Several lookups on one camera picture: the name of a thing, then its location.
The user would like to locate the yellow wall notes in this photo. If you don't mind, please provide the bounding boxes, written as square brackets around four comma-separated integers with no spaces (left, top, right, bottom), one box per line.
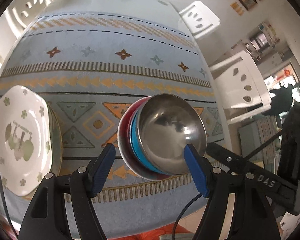
[230,2,245,16]

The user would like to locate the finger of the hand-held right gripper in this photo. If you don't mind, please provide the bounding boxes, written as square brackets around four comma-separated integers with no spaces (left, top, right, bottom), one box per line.
[206,143,255,176]

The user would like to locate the patterned cloth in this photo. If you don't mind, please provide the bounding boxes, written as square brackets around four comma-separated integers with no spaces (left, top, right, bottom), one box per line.
[239,116,282,165]

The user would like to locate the orange cloth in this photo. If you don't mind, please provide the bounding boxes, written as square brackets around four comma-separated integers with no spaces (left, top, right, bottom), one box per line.
[129,224,190,240]

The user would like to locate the white chair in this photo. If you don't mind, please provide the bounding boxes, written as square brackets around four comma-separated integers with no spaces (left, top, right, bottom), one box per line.
[5,0,53,30]
[209,50,273,124]
[178,0,221,40]

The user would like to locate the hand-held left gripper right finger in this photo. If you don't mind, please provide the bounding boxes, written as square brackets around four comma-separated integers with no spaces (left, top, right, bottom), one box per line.
[184,144,282,240]

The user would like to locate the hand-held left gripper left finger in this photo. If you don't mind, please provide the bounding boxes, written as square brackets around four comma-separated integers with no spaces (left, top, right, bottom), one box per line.
[17,144,116,240]

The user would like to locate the white floral plate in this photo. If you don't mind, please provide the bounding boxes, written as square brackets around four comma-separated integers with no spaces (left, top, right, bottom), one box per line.
[0,85,53,197]

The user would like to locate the patterned blue tablecloth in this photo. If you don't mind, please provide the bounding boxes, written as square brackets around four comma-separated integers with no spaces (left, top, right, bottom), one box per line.
[0,11,224,239]

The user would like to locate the black cable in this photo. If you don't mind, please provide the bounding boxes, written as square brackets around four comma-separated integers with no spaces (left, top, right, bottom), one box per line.
[0,150,15,240]
[172,194,202,240]
[242,130,283,159]

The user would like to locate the pink steel bowl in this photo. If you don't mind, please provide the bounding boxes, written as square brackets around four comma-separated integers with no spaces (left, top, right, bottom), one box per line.
[117,96,208,180]

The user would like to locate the wall shelf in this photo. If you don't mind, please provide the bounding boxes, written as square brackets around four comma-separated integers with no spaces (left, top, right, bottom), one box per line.
[247,22,280,53]

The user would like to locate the blue steel bowl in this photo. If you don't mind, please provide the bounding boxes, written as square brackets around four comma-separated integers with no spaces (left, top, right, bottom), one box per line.
[130,94,207,175]

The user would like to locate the white spotted cloth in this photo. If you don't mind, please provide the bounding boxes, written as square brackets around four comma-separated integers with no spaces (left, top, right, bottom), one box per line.
[280,205,300,240]

